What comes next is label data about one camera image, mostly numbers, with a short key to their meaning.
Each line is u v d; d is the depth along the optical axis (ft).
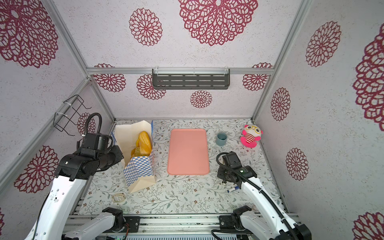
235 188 2.78
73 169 1.36
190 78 3.03
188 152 3.41
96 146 1.60
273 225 1.34
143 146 2.72
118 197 2.72
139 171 2.47
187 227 2.40
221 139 3.38
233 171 1.82
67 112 2.52
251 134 3.37
